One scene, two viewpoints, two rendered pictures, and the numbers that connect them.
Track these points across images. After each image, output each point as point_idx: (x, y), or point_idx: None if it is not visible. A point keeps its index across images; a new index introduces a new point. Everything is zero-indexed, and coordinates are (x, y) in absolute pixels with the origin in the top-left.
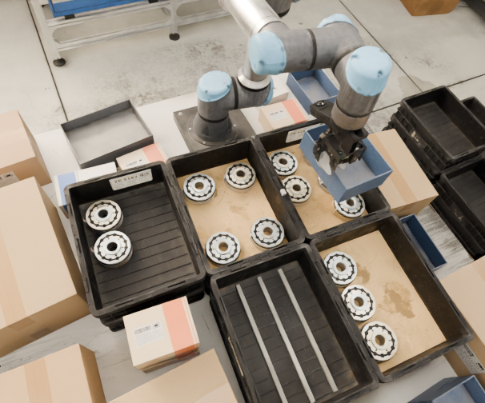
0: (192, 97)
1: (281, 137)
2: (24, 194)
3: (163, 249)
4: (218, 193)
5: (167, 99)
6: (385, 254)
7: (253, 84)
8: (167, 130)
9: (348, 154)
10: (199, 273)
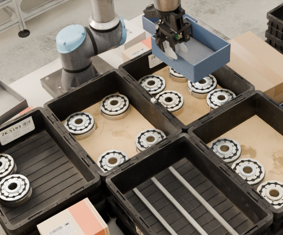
0: (55, 64)
1: (143, 64)
2: None
3: (59, 180)
4: (98, 126)
5: (31, 72)
6: (266, 131)
7: (104, 25)
8: (38, 97)
9: (178, 31)
10: (95, 178)
